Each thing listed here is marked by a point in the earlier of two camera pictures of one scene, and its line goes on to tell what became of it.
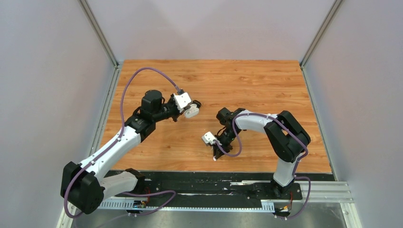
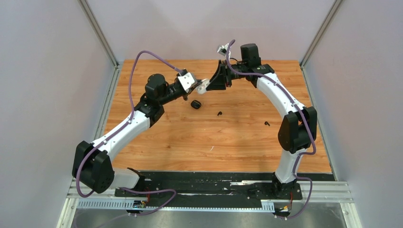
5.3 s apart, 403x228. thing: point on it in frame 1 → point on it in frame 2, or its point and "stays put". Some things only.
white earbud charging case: (192, 111) → (201, 89)
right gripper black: (220, 149) → (220, 80)
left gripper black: (178, 113) → (186, 94)
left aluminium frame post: (85, 6) stays put
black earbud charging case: (198, 104) stays put
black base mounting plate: (200, 188) stays put
